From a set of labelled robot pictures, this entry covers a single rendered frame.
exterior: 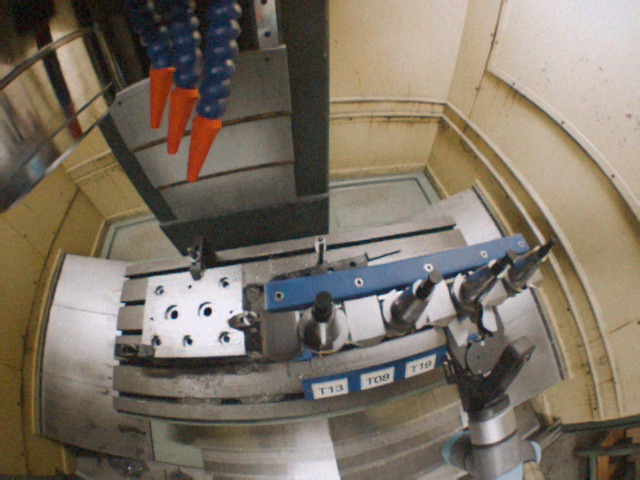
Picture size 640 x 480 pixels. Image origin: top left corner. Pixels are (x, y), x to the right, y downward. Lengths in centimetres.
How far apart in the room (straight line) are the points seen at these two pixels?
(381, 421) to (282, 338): 54
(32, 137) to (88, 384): 113
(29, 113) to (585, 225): 100
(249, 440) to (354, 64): 136
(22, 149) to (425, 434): 96
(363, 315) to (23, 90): 39
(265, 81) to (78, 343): 122
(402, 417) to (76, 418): 124
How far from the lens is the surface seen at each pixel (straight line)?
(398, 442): 85
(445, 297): 38
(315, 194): 92
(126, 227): 170
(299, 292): 33
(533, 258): 42
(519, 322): 101
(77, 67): 21
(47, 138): 19
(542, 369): 104
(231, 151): 73
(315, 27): 65
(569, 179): 89
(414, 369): 64
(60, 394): 132
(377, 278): 34
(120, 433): 120
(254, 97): 64
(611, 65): 86
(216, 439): 89
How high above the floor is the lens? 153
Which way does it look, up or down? 56 degrees down
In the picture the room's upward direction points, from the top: 2 degrees counter-clockwise
